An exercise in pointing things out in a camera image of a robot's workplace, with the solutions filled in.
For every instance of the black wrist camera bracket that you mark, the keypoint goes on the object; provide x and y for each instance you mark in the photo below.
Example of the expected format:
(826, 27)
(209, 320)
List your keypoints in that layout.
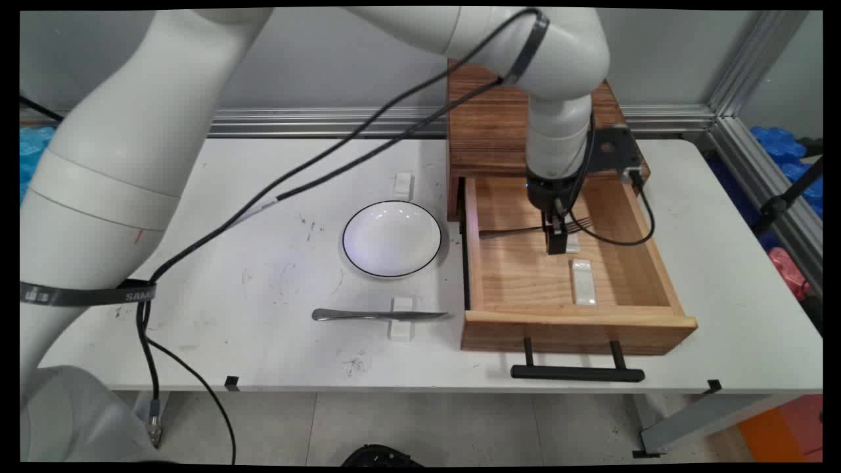
(614, 152)

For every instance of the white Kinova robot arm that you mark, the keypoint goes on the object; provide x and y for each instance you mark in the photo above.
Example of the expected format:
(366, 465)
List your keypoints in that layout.
(118, 151)

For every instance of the white plate with black rim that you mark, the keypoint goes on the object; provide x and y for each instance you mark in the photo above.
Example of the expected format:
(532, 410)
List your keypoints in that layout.
(391, 238)

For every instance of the light wooden drawer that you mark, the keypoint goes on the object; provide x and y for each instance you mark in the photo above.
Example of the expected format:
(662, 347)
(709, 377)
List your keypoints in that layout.
(525, 276)

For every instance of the silver fork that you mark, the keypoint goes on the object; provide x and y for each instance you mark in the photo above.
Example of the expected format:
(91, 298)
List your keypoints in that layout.
(512, 231)

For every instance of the small black table clip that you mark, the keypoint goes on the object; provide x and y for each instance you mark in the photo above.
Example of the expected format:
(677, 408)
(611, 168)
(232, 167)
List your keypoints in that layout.
(231, 383)
(713, 386)

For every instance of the blue bubble wrap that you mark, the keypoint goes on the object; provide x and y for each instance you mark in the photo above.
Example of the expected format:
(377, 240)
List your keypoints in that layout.
(31, 157)
(785, 154)

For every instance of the pink bubble wrap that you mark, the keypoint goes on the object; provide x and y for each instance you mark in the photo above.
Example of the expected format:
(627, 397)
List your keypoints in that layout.
(788, 269)

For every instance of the silver table knife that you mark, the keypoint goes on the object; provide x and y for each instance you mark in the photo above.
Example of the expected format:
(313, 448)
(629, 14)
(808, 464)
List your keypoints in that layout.
(348, 315)

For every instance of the grey metal table leg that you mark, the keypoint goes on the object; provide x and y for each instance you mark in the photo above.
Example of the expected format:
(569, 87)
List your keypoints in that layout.
(141, 407)
(709, 417)

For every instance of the long aluminium frame rail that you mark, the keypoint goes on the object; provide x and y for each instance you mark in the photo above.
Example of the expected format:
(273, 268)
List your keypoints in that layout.
(295, 122)

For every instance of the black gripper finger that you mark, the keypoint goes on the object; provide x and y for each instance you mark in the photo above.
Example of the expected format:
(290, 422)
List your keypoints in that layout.
(558, 242)
(553, 219)

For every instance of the upright aluminium frame post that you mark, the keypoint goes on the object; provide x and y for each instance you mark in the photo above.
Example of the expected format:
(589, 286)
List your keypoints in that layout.
(746, 62)

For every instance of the dark wooden cabinet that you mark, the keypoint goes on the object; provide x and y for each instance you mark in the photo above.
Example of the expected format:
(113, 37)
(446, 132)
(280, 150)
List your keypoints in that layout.
(486, 131)

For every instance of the orange box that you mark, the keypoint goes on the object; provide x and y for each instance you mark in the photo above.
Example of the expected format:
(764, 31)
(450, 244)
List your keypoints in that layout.
(785, 430)

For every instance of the white ceramic cutlery rest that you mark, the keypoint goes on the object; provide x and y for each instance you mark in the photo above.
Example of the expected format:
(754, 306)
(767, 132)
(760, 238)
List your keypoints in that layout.
(573, 244)
(583, 282)
(401, 330)
(404, 186)

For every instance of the short aluminium frame rail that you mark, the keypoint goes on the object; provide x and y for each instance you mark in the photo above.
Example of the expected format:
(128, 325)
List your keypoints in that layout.
(769, 177)

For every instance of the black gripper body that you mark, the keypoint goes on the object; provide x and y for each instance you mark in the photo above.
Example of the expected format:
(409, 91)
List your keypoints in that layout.
(550, 190)

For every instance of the black round floor object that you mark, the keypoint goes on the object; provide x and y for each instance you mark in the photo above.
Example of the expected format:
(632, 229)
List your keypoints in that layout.
(381, 456)

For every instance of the black tripod stand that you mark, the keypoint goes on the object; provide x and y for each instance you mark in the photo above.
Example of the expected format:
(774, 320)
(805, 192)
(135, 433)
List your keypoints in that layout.
(775, 207)

